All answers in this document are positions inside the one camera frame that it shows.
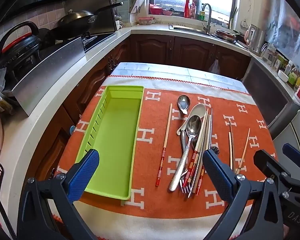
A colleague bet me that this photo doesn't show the small steel splash panel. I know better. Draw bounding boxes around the small steel splash panel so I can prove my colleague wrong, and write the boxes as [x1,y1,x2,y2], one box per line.
[11,37,87,117]

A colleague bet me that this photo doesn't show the gray appliance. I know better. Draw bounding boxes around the gray appliance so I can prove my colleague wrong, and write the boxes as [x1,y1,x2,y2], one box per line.
[241,57,300,140]

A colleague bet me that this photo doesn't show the small steel soup spoon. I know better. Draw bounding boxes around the small steel soup spoon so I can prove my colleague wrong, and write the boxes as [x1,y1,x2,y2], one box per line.
[177,94,191,115]

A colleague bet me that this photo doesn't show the plain steel chopstick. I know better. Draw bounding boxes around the plain steel chopstick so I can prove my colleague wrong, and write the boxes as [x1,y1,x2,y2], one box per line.
[207,114,213,150]

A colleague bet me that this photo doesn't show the hanging plastic bag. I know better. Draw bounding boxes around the hanging plastic bag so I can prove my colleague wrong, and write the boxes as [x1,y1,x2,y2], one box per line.
[209,57,221,75]

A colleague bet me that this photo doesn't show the row of seasoning bottles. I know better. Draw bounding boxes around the row of seasoning bottles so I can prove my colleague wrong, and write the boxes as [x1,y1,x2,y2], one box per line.
[274,52,300,103]

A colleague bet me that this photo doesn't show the green plastic utensil tray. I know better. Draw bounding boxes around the green plastic utensil tray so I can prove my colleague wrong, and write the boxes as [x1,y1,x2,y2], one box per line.
[75,85,145,200]

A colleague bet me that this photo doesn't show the gas stove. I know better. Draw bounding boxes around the gas stove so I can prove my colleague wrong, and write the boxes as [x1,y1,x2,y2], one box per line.
[81,34,100,48]

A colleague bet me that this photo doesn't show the clear bag of food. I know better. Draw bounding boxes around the clear bag of food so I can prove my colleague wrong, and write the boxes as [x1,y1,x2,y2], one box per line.
[0,67,18,115]

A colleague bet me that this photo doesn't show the small white bowl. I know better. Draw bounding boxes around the small white bowl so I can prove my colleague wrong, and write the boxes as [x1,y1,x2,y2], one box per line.
[277,70,289,82]

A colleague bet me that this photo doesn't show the cream chopstick red bands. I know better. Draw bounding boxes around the cream chopstick red bands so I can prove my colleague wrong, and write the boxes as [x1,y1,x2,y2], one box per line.
[186,108,209,183]

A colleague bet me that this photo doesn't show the steel electric kettle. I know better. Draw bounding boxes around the steel electric kettle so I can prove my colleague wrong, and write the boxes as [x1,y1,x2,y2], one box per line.
[247,24,265,57]

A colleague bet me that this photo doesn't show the pale gridded table cover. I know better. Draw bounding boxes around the pale gridded table cover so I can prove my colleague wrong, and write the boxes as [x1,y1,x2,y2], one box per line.
[110,62,247,85]

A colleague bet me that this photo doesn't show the white ceramic spoon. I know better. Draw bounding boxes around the white ceramic spoon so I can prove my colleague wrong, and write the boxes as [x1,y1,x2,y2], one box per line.
[176,103,207,136]

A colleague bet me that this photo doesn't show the red plastic basin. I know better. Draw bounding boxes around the red plastic basin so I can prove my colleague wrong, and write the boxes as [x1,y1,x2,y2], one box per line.
[149,4,163,15]

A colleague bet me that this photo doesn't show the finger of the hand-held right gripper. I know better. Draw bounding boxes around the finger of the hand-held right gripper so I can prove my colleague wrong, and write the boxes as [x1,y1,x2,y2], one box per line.
[282,143,300,183]
[254,149,294,182]

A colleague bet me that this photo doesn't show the large embossed steel spoon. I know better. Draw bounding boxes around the large embossed steel spoon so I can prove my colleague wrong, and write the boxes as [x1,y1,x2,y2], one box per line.
[168,115,203,192]

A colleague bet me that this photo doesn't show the black wok with handle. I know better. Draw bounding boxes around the black wok with handle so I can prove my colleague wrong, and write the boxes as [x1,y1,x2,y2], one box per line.
[54,2,124,34]

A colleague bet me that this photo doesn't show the wooden chopstick dark banded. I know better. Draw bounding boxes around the wooden chopstick dark banded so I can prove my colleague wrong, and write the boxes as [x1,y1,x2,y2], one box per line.
[227,132,233,171]
[236,128,251,175]
[228,121,236,173]

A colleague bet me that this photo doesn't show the white cutting board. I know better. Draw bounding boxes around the white cutting board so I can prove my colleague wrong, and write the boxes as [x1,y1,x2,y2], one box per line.
[129,0,147,14]

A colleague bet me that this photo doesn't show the black pressure cooker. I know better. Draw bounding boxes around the black pressure cooker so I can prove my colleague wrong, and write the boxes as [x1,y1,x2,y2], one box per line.
[0,21,49,73]

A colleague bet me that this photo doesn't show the steel kitchen sink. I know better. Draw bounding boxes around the steel kitchen sink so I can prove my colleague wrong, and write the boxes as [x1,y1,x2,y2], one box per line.
[169,24,215,35]

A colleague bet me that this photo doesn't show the twisted steel chopstick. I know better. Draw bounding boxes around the twisted steel chopstick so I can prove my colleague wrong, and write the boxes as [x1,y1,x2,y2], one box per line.
[189,115,212,198]

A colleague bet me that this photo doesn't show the tan chopstick red bands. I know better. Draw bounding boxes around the tan chopstick red bands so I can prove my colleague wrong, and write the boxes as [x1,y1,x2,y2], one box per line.
[195,108,213,196]

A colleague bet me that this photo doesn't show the orange printed blanket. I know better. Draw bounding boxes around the orange printed blanket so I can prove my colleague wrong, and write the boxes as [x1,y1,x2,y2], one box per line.
[52,76,278,240]

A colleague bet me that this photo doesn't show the pile of dirty dishes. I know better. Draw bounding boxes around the pile of dirty dishes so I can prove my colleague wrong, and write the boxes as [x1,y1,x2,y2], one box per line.
[215,29,238,42]

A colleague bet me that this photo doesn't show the steel kitchen faucet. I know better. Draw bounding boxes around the steel kitchen faucet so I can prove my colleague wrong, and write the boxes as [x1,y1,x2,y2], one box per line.
[201,3,213,33]

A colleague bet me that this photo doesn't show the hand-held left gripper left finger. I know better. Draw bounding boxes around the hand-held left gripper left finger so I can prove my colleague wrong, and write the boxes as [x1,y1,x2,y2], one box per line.
[16,149,100,240]

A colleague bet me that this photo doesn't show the glass jar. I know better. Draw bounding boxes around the glass jar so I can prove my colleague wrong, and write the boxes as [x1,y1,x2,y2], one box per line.
[261,44,278,64]

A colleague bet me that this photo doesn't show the large steel stove guard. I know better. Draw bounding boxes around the large steel stove guard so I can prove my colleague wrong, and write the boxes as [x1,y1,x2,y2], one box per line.
[67,0,117,35]

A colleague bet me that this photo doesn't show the light wooden chopstick red bands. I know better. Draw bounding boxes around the light wooden chopstick red bands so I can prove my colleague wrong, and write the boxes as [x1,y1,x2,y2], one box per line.
[155,103,173,187]

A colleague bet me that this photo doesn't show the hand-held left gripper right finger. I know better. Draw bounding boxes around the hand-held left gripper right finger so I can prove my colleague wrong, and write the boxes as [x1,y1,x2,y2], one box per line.
[202,149,285,240]

